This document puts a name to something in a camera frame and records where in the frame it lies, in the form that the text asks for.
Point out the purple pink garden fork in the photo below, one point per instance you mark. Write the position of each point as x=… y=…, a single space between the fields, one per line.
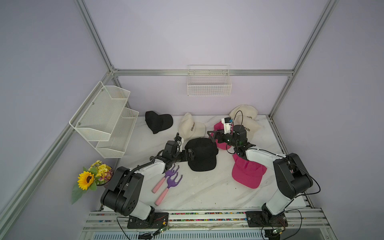
x=168 y=173
x=171 y=182

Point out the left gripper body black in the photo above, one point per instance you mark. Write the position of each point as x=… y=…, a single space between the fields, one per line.
x=179 y=157

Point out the purple pink garden fork upper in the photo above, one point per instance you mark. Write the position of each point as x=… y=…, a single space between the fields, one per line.
x=168 y=173

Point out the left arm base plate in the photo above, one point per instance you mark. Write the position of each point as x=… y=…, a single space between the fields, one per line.
x=155 y=220

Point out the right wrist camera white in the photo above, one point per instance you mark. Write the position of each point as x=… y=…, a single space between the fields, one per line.
x=227 y=125

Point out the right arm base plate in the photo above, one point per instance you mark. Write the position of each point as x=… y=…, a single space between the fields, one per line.
x=263 y=218

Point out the black cap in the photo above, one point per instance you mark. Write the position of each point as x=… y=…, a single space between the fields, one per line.
x=205 y=154
x=158 y=123

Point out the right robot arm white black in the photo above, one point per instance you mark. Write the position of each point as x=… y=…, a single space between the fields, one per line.
x=291 y=176

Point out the pink cap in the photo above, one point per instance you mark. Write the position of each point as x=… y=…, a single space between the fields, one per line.
x=219 y=126
x=248 y=173

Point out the aluminium front rail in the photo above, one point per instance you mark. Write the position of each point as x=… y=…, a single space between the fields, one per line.
x=296 y=224

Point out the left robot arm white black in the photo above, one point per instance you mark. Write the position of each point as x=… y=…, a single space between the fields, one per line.
x=123 y=190

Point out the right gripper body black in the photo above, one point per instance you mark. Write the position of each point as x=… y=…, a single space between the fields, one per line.
x=234 y=143

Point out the cream colorado cap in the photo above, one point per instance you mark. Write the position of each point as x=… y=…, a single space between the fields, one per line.
x=247 y=110
x=251 y=126
x=190 y=129

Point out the white wire wall basket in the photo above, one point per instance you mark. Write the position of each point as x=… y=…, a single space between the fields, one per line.
x=209 y=81

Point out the purple pink garden fork lower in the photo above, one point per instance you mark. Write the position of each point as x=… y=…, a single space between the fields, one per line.
x=171 y=182

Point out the white two-tier mesh shelf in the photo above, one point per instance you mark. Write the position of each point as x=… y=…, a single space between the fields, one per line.
x=105 y=121

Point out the sunflower bouquet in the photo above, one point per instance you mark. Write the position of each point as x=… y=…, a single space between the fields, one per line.
x=97 y=175

